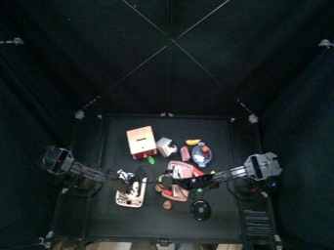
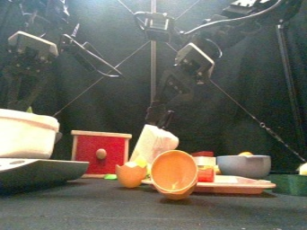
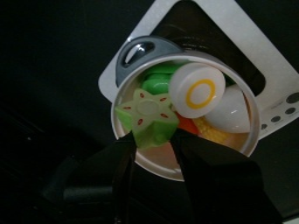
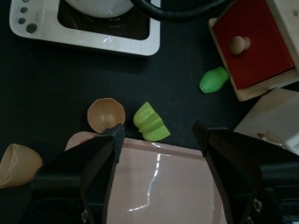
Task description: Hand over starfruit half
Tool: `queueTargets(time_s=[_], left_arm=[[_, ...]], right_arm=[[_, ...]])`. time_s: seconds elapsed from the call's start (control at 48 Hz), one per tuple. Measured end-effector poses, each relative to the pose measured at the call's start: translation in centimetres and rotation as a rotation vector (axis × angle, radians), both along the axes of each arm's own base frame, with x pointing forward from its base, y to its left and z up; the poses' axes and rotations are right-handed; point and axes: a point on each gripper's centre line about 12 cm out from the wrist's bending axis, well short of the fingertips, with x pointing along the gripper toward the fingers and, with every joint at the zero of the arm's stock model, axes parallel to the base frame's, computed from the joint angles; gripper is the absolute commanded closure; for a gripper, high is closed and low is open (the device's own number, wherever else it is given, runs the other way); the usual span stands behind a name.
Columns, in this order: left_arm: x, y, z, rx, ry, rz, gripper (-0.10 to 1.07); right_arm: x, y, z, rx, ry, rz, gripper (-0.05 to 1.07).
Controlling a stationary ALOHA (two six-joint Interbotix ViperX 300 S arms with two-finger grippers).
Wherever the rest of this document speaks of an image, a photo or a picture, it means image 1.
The black round disc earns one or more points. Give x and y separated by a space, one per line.
200 210

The pink toy tray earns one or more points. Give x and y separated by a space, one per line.
187 167

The wooden toy toaster red base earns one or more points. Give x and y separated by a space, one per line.
140 141

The orange toy food piece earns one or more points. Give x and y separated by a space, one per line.
204 149

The blue-grey toy bowl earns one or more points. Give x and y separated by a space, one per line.
197 159

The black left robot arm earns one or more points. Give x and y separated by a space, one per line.
83 170

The small green toy vegetable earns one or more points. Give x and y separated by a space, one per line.
151 160

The pink toy block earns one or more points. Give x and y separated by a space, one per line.
184 153

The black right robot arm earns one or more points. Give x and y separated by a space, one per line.
256 166

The small white toy box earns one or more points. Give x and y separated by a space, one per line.
165 146

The yellow starfruit half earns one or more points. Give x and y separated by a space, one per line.
192 142

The white toy piece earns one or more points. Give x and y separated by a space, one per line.
199 158

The green toy food piece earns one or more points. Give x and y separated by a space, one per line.
160 178

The beige toy board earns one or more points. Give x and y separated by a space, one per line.
129 201

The brown toy food piece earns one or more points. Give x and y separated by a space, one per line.
167 204
157 187

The red pink toy plate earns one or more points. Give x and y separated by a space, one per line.
173 194

